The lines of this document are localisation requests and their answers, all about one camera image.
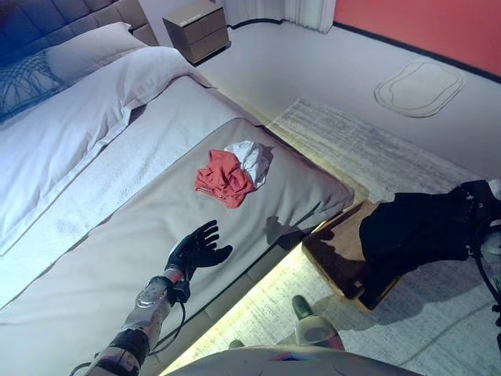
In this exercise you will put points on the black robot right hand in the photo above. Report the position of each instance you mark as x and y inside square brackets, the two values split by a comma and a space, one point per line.
[477, 199]

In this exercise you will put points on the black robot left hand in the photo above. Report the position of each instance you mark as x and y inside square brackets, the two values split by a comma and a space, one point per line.
[195, 246]

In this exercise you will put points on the orange garment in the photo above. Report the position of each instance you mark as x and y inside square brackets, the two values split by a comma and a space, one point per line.
[223, 180]

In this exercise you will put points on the black garment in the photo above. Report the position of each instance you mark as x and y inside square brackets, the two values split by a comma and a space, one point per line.
[407, 239]

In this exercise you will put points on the white garment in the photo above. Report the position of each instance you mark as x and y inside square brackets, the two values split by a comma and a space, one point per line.
[254, 160]

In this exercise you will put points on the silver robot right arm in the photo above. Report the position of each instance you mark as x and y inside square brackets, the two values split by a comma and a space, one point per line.
[491, 250]

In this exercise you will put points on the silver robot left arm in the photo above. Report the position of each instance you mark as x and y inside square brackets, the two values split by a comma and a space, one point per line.
[148, 309]

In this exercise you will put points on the bed with grey mattress cover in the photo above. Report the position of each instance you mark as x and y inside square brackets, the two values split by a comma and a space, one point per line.
[156, 219]

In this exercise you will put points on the brown wicker basket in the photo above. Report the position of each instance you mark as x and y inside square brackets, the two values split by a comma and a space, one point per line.
[336, 254]

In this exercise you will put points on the grey textured rug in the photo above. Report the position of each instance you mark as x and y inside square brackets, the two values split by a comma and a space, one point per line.
[372, 156]

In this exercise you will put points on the small oval floor mat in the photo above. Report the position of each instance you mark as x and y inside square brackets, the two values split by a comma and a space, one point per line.
[420, 88]

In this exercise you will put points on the grey robot torso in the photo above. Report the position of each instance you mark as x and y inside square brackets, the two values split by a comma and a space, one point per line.
[293, 364]

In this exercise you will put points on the white duvet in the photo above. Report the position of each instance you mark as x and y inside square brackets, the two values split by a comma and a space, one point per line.
[78, 129]

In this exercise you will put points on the brown wooden nightstand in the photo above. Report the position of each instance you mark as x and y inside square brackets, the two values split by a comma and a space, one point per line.
[197, 31]

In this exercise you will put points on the white pillow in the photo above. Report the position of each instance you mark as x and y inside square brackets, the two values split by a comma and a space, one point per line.
[98, 51]

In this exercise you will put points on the patterned grey cushion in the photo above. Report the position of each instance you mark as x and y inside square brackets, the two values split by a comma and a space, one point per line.
[27, 86]

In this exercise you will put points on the white curtain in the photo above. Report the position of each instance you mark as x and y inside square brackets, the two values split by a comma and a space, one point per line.
[309, 13]

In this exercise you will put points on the tufted brown headboard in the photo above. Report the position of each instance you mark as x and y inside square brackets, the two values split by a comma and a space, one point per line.
[58, 19]

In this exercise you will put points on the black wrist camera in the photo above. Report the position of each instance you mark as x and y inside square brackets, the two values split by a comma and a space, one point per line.
[179, 291]

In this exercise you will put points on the beige tufted bed frame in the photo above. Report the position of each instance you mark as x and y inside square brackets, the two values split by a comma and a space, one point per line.
[235, 290]

